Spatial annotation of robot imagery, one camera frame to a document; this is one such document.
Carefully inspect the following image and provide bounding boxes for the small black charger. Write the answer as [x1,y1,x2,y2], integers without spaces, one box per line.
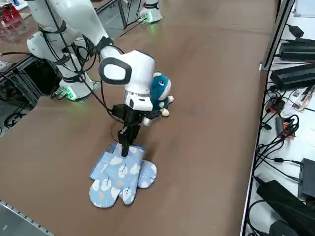
[287,24,305,38]

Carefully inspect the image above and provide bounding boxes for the printed paper sheets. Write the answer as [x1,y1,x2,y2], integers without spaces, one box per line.
[291,86,315,113]

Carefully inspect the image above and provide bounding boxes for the small blue plush doll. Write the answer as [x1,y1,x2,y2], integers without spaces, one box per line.
[149,70,175,118]

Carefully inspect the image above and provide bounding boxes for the clear shelf with red packets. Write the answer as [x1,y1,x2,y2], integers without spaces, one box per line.
[0,4,31,44]

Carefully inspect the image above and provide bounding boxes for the aluminium profile post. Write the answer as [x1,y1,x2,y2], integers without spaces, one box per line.
[260,0,296,72]

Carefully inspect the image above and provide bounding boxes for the black power adapter brick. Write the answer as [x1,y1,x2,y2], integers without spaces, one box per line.
[279,41,315,61]

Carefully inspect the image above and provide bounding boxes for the grey adapter with orange plugs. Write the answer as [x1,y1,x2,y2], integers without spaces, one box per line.
[275,116,300,140]

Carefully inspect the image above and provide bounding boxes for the black cable with inline box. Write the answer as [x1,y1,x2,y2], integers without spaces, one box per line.
[253,145,306,177]

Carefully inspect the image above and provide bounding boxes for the black box-shaped device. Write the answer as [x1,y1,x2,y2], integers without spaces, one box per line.
[297,158,315,200]

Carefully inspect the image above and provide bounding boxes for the large black power supply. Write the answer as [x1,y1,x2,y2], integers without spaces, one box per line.
[255,179,315,236]

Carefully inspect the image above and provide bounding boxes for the long black power adapter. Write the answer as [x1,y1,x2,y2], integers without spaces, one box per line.
[270,62,315,91]

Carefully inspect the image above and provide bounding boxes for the black and orange USB hub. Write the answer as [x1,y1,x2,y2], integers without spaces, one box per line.
[265,96,286,114]

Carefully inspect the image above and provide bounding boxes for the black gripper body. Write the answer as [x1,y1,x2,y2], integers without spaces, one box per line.
[112,104,149,126]

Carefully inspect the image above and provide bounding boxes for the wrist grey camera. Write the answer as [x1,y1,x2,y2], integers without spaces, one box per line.
[142,110,162,127]

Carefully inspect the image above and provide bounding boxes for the blue cloud-print oven mitt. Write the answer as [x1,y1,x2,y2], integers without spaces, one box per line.
[89,147,158,190]
[88,143,146,209]

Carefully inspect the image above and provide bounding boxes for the dark aluminium frame rack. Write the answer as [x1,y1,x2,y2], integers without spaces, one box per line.
[0,55,62,110]

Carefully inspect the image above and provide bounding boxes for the metal table edge rail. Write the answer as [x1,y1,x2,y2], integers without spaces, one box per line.
[0,199,54,236]

